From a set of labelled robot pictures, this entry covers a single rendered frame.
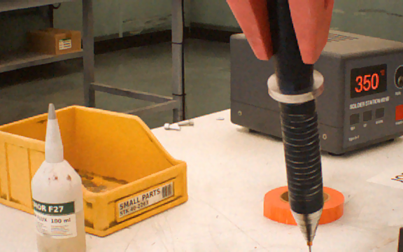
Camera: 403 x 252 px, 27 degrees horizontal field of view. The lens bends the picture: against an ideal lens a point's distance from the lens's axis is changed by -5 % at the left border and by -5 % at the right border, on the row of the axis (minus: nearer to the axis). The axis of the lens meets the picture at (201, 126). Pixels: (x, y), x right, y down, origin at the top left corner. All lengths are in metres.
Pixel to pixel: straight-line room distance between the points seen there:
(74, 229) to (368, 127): 0.33
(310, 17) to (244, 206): 0.43
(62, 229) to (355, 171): 0.29
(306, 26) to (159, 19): 6.17
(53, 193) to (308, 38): 0.33
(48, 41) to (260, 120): 4.47
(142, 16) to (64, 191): 5.75
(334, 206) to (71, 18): 5.26
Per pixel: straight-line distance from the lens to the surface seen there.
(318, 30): 0.22
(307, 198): 0.26
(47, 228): 0.54
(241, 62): 0.83
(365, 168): 0.74
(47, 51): 5.28
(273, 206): 0.61
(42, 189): 0.53
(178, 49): 3.59
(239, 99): 0.84
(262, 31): 0.23
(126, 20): 6.16
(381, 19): 5.55
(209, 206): 0.64
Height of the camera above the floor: 0.96
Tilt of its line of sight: 14 degrees down
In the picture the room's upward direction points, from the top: 1 degrees counter-clockwise
